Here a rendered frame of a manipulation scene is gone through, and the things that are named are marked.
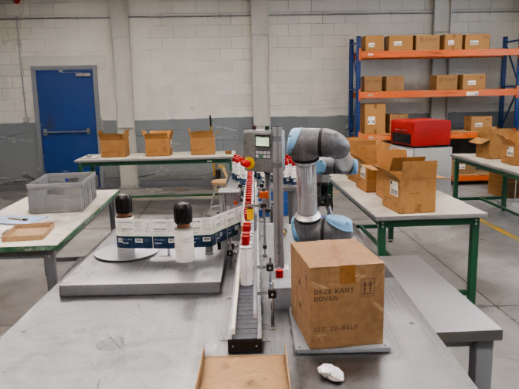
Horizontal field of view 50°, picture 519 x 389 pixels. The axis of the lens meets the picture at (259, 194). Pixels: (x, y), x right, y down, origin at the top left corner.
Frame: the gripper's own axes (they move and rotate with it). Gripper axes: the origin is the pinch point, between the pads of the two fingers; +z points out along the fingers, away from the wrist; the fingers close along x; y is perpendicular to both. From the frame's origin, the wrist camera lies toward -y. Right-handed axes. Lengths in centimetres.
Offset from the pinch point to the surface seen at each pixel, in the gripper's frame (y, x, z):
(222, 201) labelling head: -14, -50, -8
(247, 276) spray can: 62, -40, 8
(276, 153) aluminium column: 26, -25, -38
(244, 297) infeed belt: 73, -42, 12
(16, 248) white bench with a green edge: -44, -170, 21
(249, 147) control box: 18, -37, -40
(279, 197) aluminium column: 24.8, -24.0, -17.3
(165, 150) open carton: -520, -135, 11
